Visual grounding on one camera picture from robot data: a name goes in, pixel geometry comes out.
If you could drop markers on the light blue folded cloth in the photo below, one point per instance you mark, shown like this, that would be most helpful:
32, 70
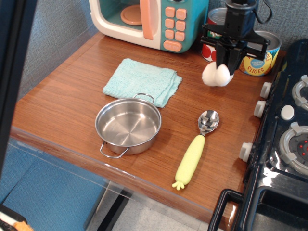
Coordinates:
132, 77

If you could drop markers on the toy microwave teal and cream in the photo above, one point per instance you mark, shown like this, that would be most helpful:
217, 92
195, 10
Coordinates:
168, 25

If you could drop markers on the tomato sauce can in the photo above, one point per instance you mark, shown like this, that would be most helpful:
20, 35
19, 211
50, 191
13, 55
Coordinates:
217, 17

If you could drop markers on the black toy stove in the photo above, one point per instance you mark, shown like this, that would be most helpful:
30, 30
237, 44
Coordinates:
275, 196

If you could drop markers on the orange fuzzy object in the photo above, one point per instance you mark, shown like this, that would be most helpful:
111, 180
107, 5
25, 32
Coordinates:
22, 226

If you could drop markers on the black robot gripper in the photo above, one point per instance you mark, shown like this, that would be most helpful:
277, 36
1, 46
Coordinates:
236, 38

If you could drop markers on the spoon with yellow handle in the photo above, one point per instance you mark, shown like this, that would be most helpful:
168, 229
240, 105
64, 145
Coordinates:
208, 121

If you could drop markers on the plush mushroom toy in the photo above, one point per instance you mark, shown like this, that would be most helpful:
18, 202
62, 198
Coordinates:
214, 76

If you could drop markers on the small steel pan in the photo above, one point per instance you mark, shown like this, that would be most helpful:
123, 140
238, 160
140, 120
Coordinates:
128, 126

